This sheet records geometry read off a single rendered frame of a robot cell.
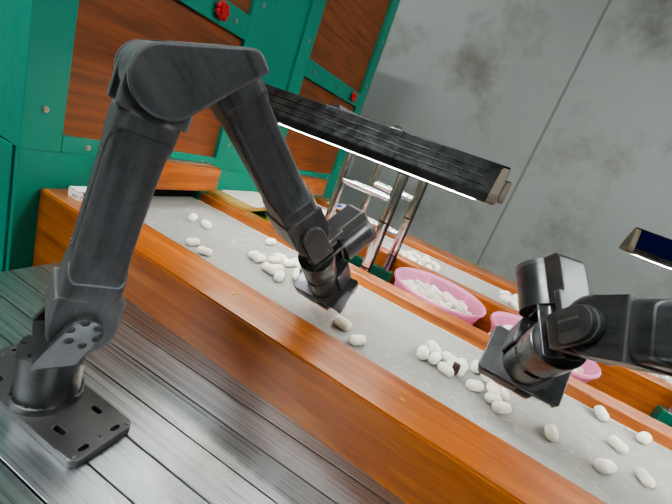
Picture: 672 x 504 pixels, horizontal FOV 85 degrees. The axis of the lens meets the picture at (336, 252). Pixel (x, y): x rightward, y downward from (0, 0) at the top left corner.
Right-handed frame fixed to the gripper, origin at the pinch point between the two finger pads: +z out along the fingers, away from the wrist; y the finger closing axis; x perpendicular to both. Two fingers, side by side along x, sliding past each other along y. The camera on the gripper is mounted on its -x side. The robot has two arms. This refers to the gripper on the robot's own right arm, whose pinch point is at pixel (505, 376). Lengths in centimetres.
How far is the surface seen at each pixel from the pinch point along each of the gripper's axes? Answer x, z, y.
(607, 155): -171, 102, -23
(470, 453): 13.3, -8.0, 1.7
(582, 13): -216, 60, 21
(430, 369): 2.9, 8.2, 10.0
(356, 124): -30, -7, 44
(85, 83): -6, -19, 92
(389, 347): 3.3, 7.7, 18.1
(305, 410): 20.2, -5.5, 22.5
